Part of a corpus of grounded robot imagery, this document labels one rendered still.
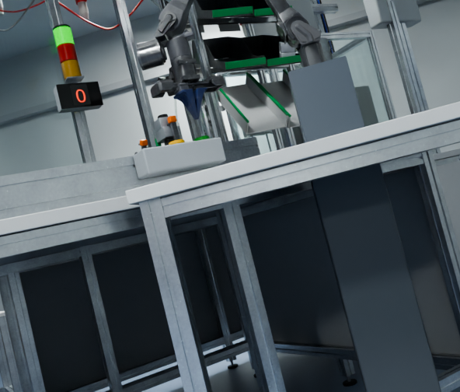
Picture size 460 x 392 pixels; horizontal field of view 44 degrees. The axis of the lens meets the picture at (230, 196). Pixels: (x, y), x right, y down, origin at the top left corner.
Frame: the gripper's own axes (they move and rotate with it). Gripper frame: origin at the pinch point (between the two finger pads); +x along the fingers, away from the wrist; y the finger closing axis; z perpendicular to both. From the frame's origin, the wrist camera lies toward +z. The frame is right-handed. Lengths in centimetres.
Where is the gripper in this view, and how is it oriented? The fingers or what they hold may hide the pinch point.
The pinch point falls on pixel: (193, 106)
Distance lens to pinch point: 145.2
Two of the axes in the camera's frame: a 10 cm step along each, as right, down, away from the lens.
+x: 2.5, 9.7, -0.7
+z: -4.9, 1.9, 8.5
